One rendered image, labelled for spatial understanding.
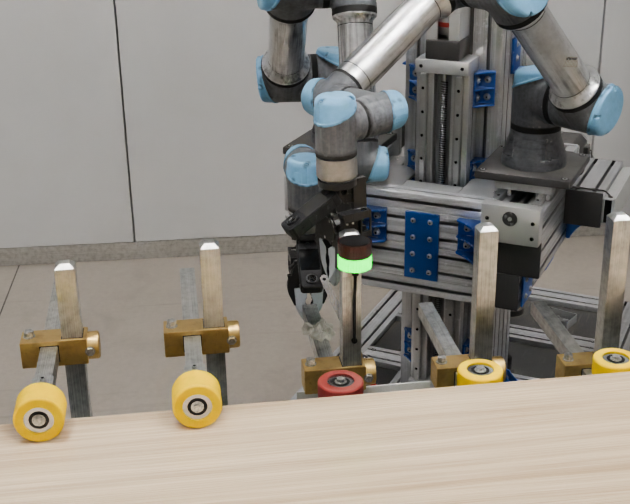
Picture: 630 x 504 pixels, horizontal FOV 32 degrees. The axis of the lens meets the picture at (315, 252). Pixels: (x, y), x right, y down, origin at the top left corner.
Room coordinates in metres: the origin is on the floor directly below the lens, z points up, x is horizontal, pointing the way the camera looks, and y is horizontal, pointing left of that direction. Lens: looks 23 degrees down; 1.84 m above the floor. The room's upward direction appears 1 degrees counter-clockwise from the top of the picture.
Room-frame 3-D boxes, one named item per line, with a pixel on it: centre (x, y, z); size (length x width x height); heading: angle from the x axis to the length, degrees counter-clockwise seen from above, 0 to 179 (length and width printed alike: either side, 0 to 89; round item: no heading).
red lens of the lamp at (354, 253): (1.74, -0.07, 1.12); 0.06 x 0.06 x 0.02
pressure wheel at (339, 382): (1.65, -0.04, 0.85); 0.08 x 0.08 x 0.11
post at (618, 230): (1.86, -0.56, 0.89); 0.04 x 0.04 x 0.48; 8
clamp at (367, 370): (1.78, -0.04, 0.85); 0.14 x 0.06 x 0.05; 98
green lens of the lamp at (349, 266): (1.74, -0.07, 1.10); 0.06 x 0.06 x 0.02
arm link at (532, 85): (2.44, -0.52, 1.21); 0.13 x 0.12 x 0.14; 40
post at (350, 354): (1.79, -0.06, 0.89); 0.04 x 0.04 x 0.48; 8
